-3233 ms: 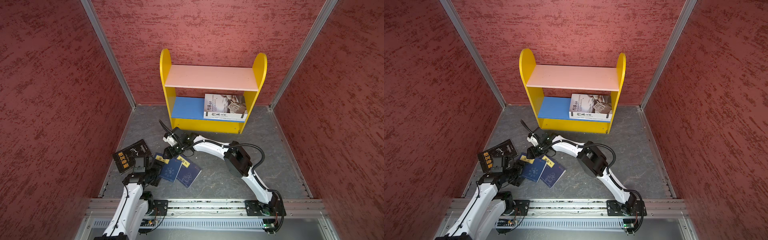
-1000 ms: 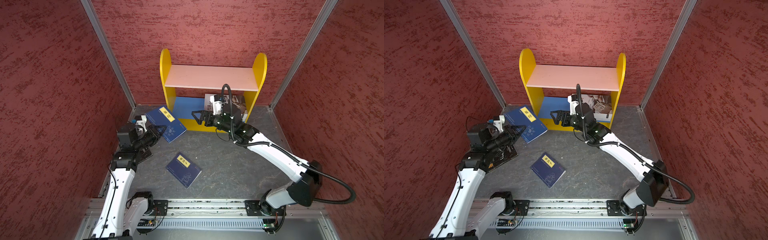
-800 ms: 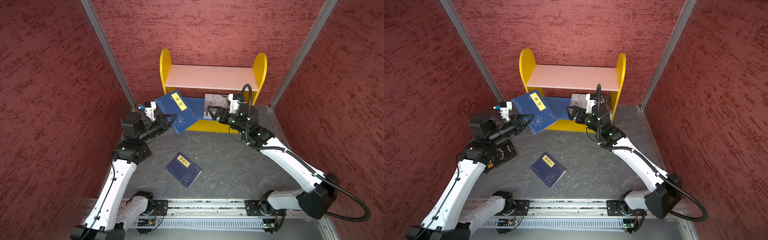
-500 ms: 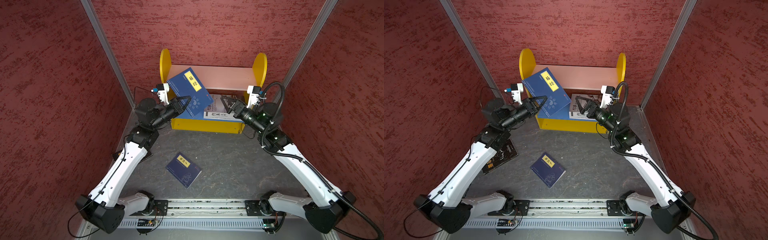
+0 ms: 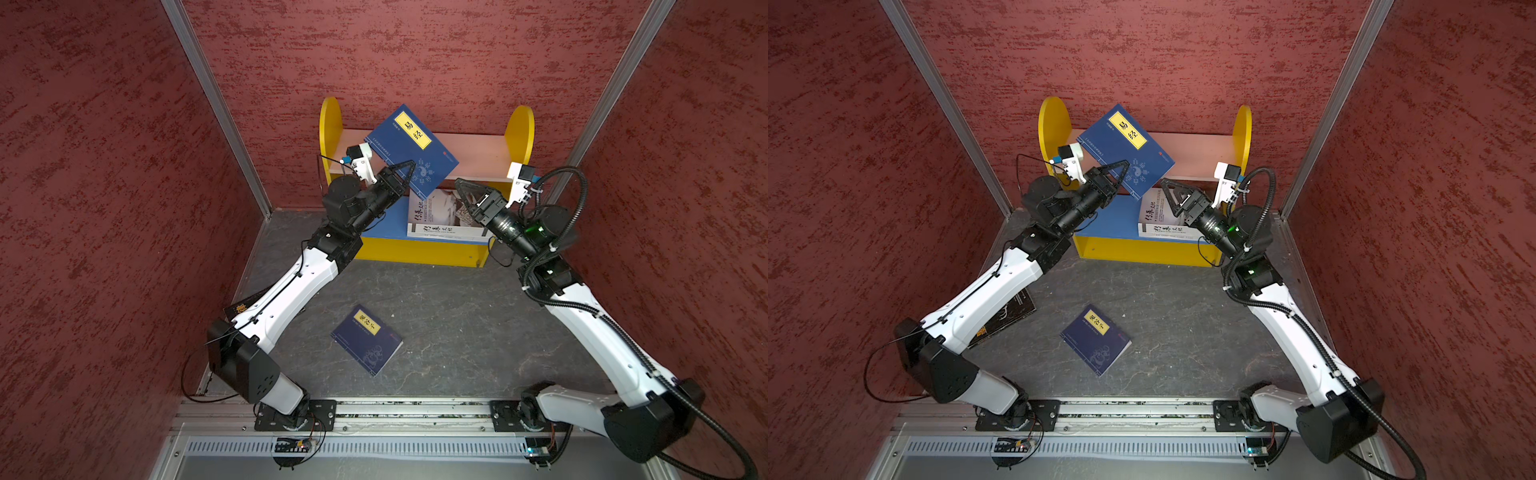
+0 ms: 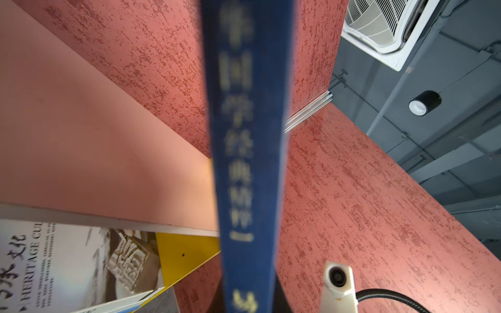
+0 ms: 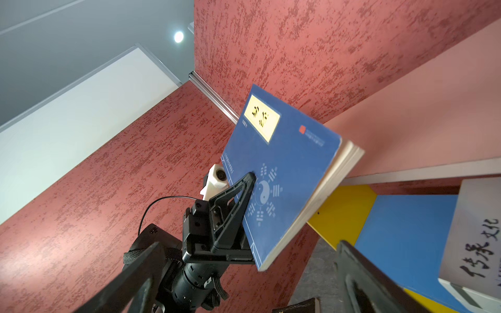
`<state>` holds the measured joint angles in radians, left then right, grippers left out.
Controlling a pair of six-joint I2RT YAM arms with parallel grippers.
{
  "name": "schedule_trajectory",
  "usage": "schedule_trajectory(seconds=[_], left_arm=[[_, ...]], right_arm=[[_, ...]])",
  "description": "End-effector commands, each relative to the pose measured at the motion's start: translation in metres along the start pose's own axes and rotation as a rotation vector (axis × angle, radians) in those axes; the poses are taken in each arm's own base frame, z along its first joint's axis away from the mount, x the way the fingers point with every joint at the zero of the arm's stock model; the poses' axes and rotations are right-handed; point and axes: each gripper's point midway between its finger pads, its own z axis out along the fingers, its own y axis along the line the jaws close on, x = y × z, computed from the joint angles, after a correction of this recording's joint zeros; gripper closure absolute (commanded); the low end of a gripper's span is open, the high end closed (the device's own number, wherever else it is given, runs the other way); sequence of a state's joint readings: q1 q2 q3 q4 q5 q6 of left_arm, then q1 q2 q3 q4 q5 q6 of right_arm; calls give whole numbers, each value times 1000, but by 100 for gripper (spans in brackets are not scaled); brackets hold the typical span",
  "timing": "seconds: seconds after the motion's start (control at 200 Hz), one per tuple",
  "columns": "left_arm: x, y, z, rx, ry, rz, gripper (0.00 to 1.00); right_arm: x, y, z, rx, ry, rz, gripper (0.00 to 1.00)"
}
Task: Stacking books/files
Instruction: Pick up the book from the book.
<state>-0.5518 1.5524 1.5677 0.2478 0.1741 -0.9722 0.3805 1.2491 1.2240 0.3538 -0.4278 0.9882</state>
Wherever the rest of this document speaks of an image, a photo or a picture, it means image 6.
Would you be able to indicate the dark blue booklet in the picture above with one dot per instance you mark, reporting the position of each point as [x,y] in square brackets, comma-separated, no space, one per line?
[248,57]

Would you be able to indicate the heritage culture photo book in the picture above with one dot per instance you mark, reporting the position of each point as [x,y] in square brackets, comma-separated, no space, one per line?
[50,267]

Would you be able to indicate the right corner aluminium profile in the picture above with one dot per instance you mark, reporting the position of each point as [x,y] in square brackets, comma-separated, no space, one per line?
[309,110]

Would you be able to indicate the yellow pink blue bookshelf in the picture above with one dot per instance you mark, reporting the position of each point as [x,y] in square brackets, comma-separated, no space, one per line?
[78,150]

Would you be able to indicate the black cylindrical ceiling spotlight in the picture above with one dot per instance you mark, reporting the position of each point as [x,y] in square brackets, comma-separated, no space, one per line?
[424,103]

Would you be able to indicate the white ceiling air conditioner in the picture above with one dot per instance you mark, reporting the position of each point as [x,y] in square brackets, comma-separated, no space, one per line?
[387,30]

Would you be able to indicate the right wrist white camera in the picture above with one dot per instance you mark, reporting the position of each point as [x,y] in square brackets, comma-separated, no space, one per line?
[338,289]

